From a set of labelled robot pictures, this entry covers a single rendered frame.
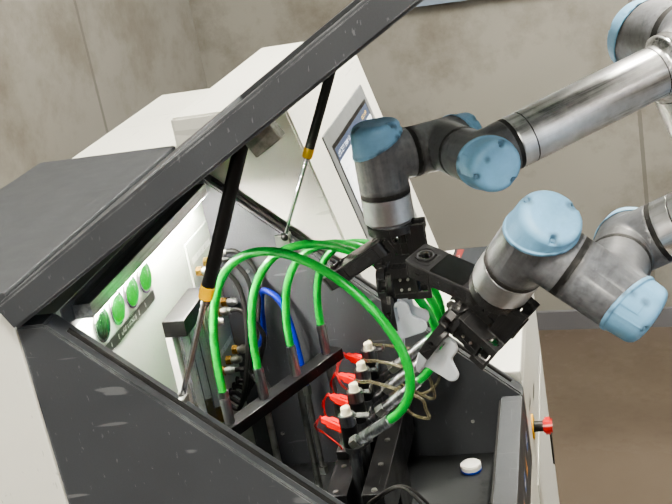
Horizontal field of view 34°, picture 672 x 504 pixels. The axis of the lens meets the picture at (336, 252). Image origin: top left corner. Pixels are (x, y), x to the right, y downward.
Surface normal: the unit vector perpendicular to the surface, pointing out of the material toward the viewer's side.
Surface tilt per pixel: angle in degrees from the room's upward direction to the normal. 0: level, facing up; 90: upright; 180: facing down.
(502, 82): 90
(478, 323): 45
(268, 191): 90
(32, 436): 90
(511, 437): 0
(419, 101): 90
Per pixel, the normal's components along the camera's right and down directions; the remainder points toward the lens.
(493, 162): 0.32, 0.26
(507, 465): -0.17, -0.93
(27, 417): -0.18, 0.36
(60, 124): 0.94, -0.05
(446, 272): -0.15, -0.78
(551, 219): 0.24, -0.51
